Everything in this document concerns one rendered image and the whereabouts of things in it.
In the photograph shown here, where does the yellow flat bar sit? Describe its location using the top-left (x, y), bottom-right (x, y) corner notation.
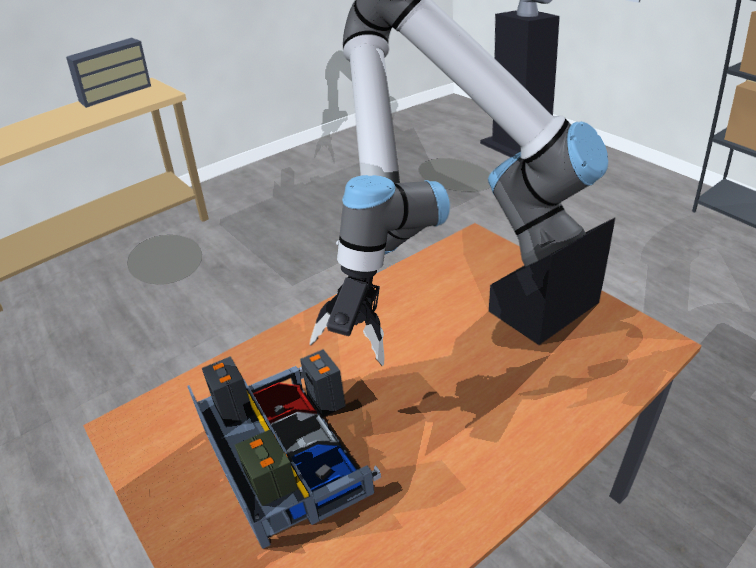
top-left (248, 393), bottom-right (309, 498)

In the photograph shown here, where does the red bin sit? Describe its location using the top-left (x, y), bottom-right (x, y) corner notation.
top-left (253, 383), bottom-right (316, 423)

